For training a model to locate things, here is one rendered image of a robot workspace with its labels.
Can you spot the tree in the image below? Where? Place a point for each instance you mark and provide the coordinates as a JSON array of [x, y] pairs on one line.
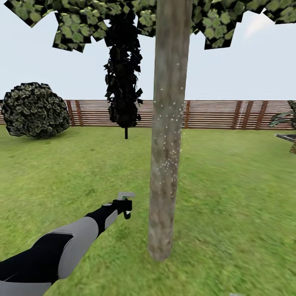
[[120, 76], [172, 22]]

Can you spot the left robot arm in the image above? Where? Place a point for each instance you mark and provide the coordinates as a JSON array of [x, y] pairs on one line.
[[55, 255]]

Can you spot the bush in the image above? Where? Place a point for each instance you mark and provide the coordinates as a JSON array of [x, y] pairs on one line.
[[34, 110], [275, 120]]

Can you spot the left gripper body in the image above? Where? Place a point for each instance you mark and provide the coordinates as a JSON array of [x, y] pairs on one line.
[[125, 204]]

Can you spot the pesticide atomizer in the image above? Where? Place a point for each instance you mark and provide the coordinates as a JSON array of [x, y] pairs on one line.
[[127, 214]]

